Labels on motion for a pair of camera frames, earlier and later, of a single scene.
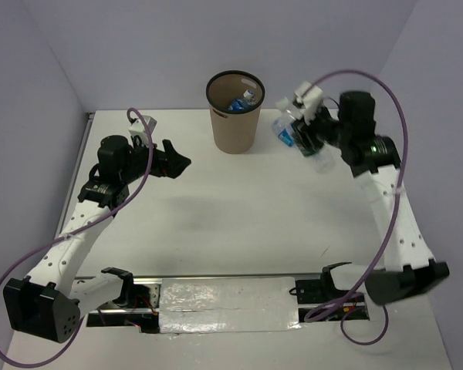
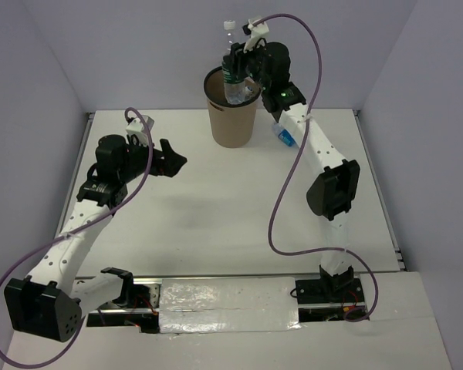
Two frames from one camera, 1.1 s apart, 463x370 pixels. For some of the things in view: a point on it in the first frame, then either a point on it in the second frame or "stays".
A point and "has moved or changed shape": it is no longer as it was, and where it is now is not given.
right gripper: (303, 131) to (238, 58)
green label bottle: (309, 142) has moved or changed shape
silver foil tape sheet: (219, 304) stays
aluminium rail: (230, 275) stays
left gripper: (168, 163) stays
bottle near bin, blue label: (284, 130) stays
